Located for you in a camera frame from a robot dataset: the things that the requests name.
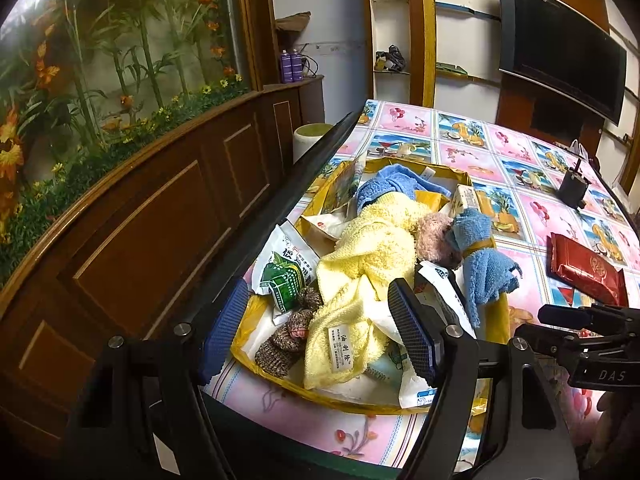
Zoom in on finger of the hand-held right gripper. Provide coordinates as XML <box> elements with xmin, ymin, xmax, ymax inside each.
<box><xmin>537</xmin><ymin>304</ymin><xmax>601</xmax><ymax>329</ymax></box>
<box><xmin>515</xmin><ymin>324</ymin><xmax>587</xmax><ymax>362</ymax></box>

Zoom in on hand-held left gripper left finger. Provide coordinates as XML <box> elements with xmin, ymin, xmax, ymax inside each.
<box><xmin>65</xmin><ymin>277</ymin><xmax>251</xmax><ymax>480</ymax></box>

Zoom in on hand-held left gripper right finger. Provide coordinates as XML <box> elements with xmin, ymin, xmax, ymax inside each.
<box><xmin>387</xmin><ymin>278</ymin><xmax>571</xmax><ymax>480</ymax></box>

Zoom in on white printed sachet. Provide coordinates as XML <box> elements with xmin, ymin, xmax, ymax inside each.
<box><xmin>415</xmin><ymin>260</ymin><xmax>478</xmax><ymax>341</ymax></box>

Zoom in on brown knitted glove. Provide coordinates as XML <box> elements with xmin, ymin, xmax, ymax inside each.
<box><xmin>255</xmin><ymin>287</ymin><xmax>326</xmax><ymax>376</ymax></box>

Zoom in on pale yellow towel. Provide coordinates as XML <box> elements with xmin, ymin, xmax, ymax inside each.
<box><xmin>302</xmin><ymin>240</ymin><xmax>418</xmax><ymax>392</ymax></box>

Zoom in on green and white packet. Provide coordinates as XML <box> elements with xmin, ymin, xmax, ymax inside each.
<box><xmin>250</xmin><ymin>222</ymin><xmax>316</xmax><ymax>326</ymax></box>

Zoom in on pink plush toy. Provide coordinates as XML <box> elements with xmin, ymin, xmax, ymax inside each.
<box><xmin>415</xmin><ymin>212</ymin><xmax>466</xmax><ymax>268</ymax></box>

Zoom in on gold-lined white box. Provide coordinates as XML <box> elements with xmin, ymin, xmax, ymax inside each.
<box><xmin>232</xmin><ymin>157</ymin><xmax>511</xmax><ymax>416</ymax></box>

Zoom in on person's right hand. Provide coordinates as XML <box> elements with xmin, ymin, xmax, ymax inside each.
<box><xmin>590</xmin><ymin>390</ymin><xmax>640</xmax><ymax>468</ymax></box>

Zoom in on red foil packet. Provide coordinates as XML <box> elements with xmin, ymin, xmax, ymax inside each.
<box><xmin>547</xmin><ymin>232</ymin><xmax>628</xmax><ymax>306</ymax></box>

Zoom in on black electric motor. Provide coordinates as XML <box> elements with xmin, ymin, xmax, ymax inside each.
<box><xmin>557</xmin><ymin>157</ymin><xmax>591</xmax><ymax>209</ymax></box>

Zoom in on printed tablecloth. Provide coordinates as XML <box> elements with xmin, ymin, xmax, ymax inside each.
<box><xmin>200</xmin><ymin>99</ymin><xmax>636</xmax><ymax>480</ymax></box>

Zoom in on white bucket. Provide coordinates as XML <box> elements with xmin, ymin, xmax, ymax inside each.
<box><xmin>292</xmin><ymin>122</ymin><xmax>333</xmax><ymax>163</ymax></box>

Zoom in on black television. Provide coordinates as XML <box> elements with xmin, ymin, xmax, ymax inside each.
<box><xmin>497</xmin><ymin>0</ymin><xmax>628</xmax><ymax>126</ymax></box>

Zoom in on artificial flower display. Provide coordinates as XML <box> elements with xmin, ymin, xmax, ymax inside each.
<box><xmin>0</xmin><ymin>0</ymin><xmax>251</xmax><ymax>286</ymax></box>

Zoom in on brown cloth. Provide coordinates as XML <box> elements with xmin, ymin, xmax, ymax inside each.
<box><xmin>275</xmin><ymin>10</ymin><xmax>312</xmax><ymax>36</ymax></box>

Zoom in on black cable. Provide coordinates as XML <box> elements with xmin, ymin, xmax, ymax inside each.
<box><xmin>300</xmin><ymin>45</ymin><xmax>321</xmax><ymax>78</ymax></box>

